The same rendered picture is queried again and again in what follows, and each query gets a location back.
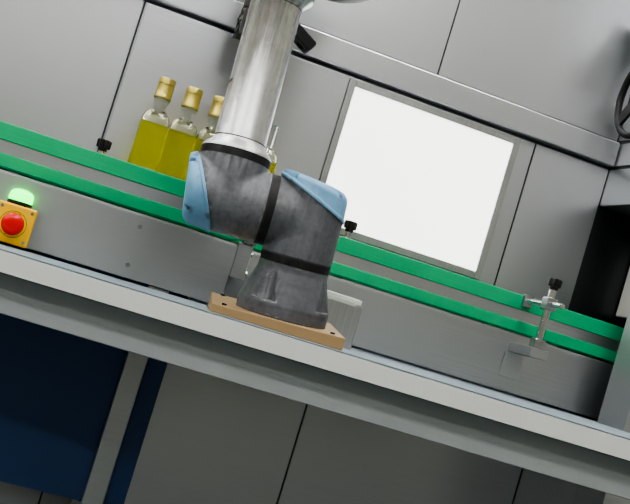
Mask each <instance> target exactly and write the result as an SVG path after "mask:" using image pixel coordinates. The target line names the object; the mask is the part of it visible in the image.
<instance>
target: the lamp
mask: <svg viewBox="0 0 630 504"><path fill-rule="evenodd" d="M33 200H34V197H33V195H32V194H31V193H30V192H28V191H26V190H23V189H13V190H12V191H10V194H9V197H8V199H7V202H10V203H13V204H16V205H20V206H23V207H26V208H29V209H32V204H33Z"/></svg>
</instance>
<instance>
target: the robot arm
mask: <svg viewBox="0 0 630 504"><path fill-rule="evenodd" d="M313 4H314V0H245V1H244V5H243V8H242V10H241V13H240V14H239V18H237V20H238V21H237V24H236V27H235V31H234V34H233V37H232V38H235V39H237V40H240V43H239V46H238V50H237V54H236V57H235V60H234V62H233V68H232V72H231V76H230V79H229V83H228V87H227V90H226V94H225V98H224V101H223V105H222V109H221V112H220V116H219V120H218V123H217V127H216V131H215V134H214V136H213V137H211V138H209V139H207V140H205V141H204V142H203V143H202V146H201V150H200V153H199V152H198V151H195V152H191V153H190V157H189V164H188V171H187V178H186V185H185V192H184V200H183V208H182V216H183V219H184V220H185V222H187V223H188V224H190V225H193V226H196V227H199V228H202V229H205V230H206V231H207V232H210V231H212V232H216V233H219V234H223V235H227V236H230V237H234V238H238V239H241V240H245V241H249V242H253V243H256V244H260V245H262V246H263V247H262V251H261V254H260V258H259V261H258V263H257V265H256V267H255V268H254V270H253V271H252V273H251V274H250V276H249V277H248V279H247V281H246V282H245V284H244V285H243V287H242V288H241V290H240V291H239V294H238V297H237V301H236V305H237V306H239V307H241V308H243V309H246V310H248V311H251V312H254V313H257V314H260V315H263V316H267V317H270V318H274V319H277V320H281V321H284V322H288V323H292V324H296V325H301V326H305V327H310V328H315V329H325V327H326V323H327V320H328V296H327V280H328V275H329V272H330V268H331V265H332V261H333V258H334V254H335V251H336V247H337V243H338V240H339V236H340V232H341V229H342V225H344V223H345V221H344V217H345V213H346V208H347V203H348V202H347V198H346V196H345V194H344V193H343V192H341V191H340V190H338V189H336V188H334V187H332V186H330V185H328V184H325V183H323V182H321V181H319V180H316V179H314V178H312V177H309V176H307V175H304V174H301V173H299V172H296V171H294V170H290V169H285V170H284V171H283V172H282V173H281V176H279V175H275V174H272V173H269V170H270V166H271V159H270V157H269V156H268V154H267V152H266V144H267V141H268V137H269V133H270V129H271V126H272V122H273V118H274V114H275V111H276V107H277V103H278V99H279V96H280V92H281V88H282V84H283V81H284V77H285V73H286V69H287V66H288V62H289V58H290V54H291V51H292V47H293V43H295V44H296V46H297V47H298V48H299V49H300V50H301V51H302V52H303V53H304V54H306V53H308V52H309V51H310V50H311V49H313V48H314V47H315V46H316V41H315V40H314V39H313V38H312V36H311V35H310V34H309V33H308V32H307V31H306V30H305V29H304V28H303V27H302V25H301V24H300V23H299V21H300V17H301V13H303V12H304V11H306V10H308V9H310V8H311V7H312V6H313Z"/></svg>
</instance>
